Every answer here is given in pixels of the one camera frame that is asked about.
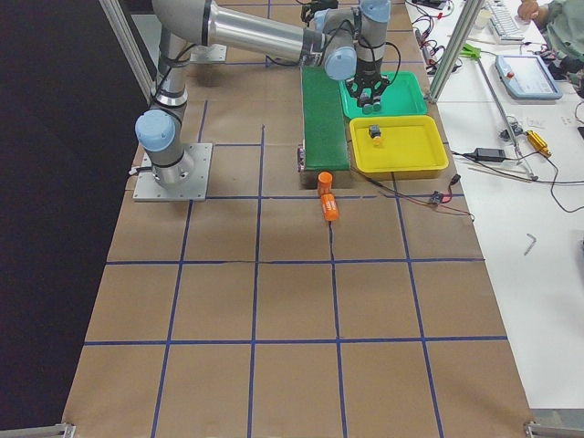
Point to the yellow push button switch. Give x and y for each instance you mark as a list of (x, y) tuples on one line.
[(374, 131)]

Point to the orange 4680 cylinder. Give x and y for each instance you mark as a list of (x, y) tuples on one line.
[(329, 207), (324, 183)]

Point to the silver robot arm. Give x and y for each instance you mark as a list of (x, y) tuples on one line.
[(348, 43)]

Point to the green plastic tray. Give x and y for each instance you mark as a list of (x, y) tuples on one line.
[(402, 98)]

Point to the green conveyor belt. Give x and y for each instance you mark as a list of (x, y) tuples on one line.
[(324, 146)]

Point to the yellow plastic tray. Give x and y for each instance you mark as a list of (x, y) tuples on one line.
[(412, 147)]

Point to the black power adapter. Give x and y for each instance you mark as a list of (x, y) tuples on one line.
[(489, 155)]

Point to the white keyboard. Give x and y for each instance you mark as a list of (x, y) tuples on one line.
[(504, 27)]

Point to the teach pendant tablet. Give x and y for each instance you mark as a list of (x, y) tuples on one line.
[(526, 78)]

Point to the gold aluminium resistor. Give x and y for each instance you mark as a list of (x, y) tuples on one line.
[(538, 143)]

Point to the person in green shirt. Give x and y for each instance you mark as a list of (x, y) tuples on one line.
[(561, 24)]

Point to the silver allen key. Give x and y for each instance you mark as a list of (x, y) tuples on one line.
[(532, 241)]

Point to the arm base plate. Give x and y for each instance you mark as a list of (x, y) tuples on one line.
[(214, 54), (184, 181)]

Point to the green handled reach grabber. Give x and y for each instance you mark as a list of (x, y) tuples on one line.
[(475, 54)]

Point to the red wire controller board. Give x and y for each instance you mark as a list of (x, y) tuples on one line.
[(437, 201)]

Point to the aluminium frame post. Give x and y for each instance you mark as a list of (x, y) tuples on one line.
[(460, 33)]

